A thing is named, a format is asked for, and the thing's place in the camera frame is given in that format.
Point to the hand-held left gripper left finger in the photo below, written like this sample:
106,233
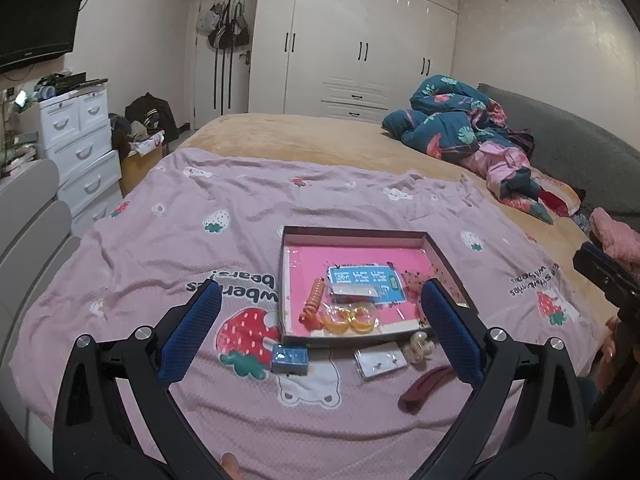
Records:
192,330

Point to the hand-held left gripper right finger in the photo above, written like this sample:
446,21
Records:
452,330

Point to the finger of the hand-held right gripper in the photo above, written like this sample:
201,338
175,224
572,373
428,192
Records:
605,275

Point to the polka dot mesh bow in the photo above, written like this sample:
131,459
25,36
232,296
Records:
412,285

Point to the white card packet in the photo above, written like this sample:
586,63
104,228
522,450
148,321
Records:
357,291

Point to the bag of yellow rings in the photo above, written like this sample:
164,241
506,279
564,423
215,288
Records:
345,322

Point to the shallow cardboard box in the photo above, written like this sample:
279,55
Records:
350,232

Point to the person's right hand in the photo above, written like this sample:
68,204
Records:
612,340

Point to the person's left hand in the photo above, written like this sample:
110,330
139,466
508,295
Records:
230,466

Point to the cream hair claw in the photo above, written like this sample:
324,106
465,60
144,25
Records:
417,346

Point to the pink fluffy cloth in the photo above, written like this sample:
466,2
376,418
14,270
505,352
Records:
615,235

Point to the dark red hair clip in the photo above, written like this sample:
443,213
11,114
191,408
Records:
425,390

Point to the earring card packet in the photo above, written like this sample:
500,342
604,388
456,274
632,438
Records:
380,362

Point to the pink strawberry print blanket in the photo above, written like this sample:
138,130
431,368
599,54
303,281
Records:
175,240

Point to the small blue box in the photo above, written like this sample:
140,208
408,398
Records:
290,358

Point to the grey padded headboard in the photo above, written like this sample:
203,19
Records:
575,130

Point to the pink floral pajamas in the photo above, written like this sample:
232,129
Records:
500,170

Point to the cardboard box with clothes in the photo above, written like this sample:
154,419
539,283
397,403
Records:
137,170

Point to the grey chair panels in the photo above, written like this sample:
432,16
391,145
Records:
30,200

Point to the white drawer cabinet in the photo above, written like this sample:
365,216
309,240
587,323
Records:
85,150

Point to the teal floral quilt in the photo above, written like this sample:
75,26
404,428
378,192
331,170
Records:
440,120

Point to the black backpack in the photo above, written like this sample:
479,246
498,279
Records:
150,110

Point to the white door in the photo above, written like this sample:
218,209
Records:
205,85

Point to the cluttered side shelf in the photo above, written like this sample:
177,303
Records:
17,135

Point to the clutter on drawer cabinet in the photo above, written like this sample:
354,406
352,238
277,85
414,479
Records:
65,84

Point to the hanging bags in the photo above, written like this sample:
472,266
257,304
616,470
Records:
230,35

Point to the white wardrobe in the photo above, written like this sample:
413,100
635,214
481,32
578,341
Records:
375,35

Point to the black television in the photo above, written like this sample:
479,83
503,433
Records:
35,20

